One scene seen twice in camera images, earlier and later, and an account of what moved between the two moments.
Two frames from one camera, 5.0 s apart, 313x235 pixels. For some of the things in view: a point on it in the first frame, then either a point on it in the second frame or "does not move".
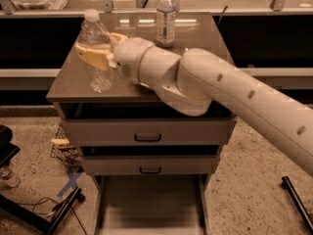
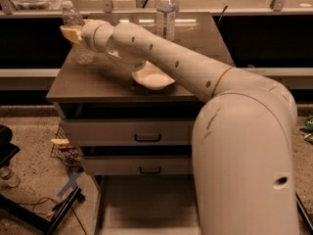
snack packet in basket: (63, 143) does not move
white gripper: (128, 60) → (87, 34)
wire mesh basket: (64, 150) does not move
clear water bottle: (93, 33) → (71, 17)
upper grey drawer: (148, 131) does not move
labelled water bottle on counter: (165, 19) does not move
